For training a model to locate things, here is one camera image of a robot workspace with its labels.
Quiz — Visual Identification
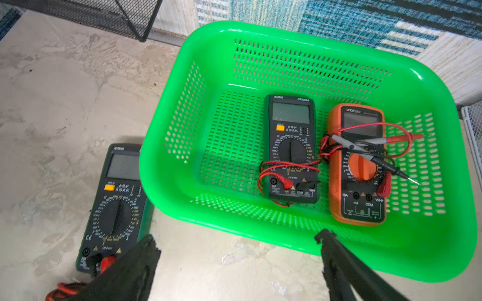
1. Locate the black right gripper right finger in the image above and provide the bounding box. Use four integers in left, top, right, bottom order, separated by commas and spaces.
315, 229, 407, 300

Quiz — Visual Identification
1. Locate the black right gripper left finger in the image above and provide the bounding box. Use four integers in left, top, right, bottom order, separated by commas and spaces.
71, 235, 161, 300

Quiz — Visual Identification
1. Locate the large dark green multimeter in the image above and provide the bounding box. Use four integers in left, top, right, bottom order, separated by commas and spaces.
75, 144, 153, 278

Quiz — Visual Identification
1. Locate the small dark green multimeter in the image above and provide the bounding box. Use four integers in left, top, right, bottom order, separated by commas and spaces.
257, 95, 320, 207

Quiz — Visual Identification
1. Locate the orange clamp multimeter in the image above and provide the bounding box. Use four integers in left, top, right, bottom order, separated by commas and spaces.
318, 103, 425, 227

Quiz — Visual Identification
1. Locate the green plastic basket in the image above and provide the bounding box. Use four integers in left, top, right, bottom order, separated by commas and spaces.
140, 21, 478, 283

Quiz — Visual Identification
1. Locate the black wire mesh shelf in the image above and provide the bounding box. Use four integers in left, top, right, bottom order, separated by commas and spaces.
4, 0, 162, 42

